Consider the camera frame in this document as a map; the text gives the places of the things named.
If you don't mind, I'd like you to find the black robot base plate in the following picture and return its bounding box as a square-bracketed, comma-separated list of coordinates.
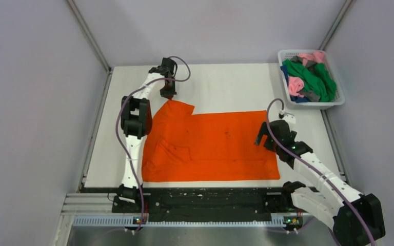
[111, 184, 315, 223]

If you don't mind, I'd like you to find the aluminium frame rail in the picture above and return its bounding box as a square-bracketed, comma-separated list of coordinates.
[61, 192, 150, 216]

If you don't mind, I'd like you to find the orange t-shirt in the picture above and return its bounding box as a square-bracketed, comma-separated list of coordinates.
[142, 100, 280, 182]

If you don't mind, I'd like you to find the blue t-shirt in basket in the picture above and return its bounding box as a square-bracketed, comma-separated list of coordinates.
[280, 65, 310, 103]

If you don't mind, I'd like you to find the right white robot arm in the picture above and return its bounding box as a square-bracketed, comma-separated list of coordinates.
[255, 116, 386, 245]

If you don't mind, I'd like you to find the grey t-shirt in basket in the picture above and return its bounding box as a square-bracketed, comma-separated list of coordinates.
[288, 56, 321, 103]

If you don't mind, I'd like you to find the grey slotted cable duct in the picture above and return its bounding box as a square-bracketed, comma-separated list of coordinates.
[72, 215, 300, 228]

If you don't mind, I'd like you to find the green t-shirt in basket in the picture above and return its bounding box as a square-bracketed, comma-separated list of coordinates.
[282, 59, 337, 103]

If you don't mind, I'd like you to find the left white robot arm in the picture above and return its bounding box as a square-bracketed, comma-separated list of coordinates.
[114, 57, 178, 213]

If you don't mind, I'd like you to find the pink t-shirt in basket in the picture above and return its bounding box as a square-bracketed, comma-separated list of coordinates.
[288, 51, 325, 102]

